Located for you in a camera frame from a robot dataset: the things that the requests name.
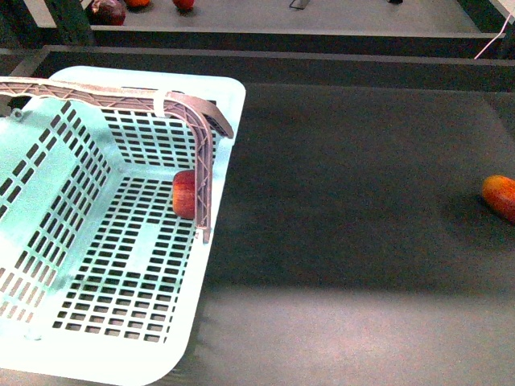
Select red yellow apple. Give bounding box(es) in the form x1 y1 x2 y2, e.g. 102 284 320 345
172 170 196 220

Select brown basket handle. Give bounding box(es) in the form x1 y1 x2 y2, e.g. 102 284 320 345
1 76 234 244

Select light blue plastic basket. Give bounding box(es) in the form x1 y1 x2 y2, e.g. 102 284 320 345
1 66 245 385

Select dark red apple front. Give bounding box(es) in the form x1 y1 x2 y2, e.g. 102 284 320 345
88 0 126 26

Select black lower right tray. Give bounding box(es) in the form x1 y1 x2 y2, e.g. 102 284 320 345
1 47 514 385

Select black tray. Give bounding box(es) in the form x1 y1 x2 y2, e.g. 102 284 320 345
92 1 514 49
1 47 514 385

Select white zip tie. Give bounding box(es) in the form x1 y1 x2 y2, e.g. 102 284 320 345
153 90 167 118

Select black upper right tray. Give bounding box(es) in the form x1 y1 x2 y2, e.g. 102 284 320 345
92 1 514 49

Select orange red fruit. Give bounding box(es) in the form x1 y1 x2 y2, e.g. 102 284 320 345
482 175 514 224

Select grey metal upright post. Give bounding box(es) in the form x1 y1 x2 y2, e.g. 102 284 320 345
23 0 96 46

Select white cable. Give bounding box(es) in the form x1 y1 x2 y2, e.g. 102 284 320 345
473 10 514 60

